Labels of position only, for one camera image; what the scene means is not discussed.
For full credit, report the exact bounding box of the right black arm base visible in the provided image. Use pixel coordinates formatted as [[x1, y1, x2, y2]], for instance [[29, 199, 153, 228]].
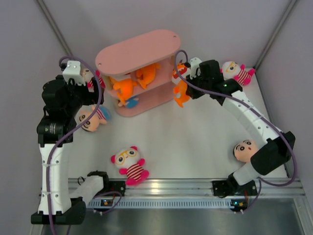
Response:
[[212, 180, 259, 213]]

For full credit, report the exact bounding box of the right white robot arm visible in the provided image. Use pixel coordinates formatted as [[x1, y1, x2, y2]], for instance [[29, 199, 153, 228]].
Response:
[[183, 60, 295, 194]]

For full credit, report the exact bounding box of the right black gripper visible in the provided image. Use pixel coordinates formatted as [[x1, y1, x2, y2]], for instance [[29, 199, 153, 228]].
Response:
[[185, 71, 211, 100]]

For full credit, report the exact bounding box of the white panda plush front centre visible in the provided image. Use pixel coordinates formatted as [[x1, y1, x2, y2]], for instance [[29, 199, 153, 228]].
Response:
[[111, 146, 150, 186]]

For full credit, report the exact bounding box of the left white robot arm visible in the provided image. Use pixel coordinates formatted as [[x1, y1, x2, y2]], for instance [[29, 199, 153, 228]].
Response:
[[31, 75, 104, 226]]

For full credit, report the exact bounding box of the aluminium front rail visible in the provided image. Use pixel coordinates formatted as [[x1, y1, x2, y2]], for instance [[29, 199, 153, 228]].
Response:
[[67, 178, 306, 197]]

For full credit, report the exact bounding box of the boy doll plush right side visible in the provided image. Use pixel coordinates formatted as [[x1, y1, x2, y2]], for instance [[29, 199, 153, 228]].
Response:
[[233, 140, 259, 163]]

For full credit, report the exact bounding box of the boy doll plush on shelf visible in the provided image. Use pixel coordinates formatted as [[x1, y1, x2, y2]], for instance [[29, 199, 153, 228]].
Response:
[[118, 96, 139, 109]]

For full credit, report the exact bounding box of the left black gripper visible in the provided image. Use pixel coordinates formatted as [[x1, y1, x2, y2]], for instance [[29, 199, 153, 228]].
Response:
[[57, 75, 103, 117]]

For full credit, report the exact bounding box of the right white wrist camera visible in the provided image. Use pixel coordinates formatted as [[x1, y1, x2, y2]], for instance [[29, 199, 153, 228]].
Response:
[[189, 57, 202, 79]]

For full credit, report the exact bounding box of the white panda plush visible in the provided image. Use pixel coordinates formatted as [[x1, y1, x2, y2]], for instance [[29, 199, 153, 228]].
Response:
[[82, 68, 106, 90], [111, 146, 150, 186], [220, 61, 255, 86]]

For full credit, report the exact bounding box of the white panda plush right back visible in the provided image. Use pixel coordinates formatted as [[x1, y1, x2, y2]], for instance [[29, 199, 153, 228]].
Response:
[[220, 61, 255, 86]]

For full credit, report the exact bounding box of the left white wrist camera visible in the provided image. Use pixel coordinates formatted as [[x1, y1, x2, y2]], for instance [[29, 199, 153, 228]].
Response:
[[62, 60, 85, 86]]

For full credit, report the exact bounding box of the white slotted cable duct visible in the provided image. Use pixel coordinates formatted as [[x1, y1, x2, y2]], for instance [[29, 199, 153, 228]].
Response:
[[87, 197, 238, 210]]

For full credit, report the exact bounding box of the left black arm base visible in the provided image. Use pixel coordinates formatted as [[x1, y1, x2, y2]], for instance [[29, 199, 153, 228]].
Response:
[[96, 180, 126, 214]]

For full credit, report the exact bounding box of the boy doll plush blue cap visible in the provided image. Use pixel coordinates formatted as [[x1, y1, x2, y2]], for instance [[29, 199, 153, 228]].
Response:
[[78, 105, 111, 132]]

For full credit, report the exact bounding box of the orange shark plush on shelf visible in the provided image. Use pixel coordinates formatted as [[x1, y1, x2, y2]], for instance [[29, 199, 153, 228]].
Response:
[[111, 78, 137, 105]]

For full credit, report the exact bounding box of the white panda plush left back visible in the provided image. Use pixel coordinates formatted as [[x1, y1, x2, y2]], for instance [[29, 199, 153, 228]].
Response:
[[82, 68, 106, 90]]

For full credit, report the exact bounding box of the small orange shark plush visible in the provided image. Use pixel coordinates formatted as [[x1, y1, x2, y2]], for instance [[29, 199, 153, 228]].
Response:
[[135, 63, 161, 89]]

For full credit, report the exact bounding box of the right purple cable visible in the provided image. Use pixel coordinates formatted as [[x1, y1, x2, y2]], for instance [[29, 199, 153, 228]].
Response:
[[173, 50, 298, 186]]

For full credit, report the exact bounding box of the pink three-tier toy shelf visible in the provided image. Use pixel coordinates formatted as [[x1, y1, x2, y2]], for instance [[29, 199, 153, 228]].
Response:
[[95, 29, 181, 117]]

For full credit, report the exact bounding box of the large orange shark plush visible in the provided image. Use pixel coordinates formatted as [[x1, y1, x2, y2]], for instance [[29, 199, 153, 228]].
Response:
[[172, 61, 190, 108]]

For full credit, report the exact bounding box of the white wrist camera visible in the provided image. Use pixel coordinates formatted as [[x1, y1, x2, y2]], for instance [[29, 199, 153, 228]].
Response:
[[62, 60, 85, 86], [189, 57, 202, 79]]

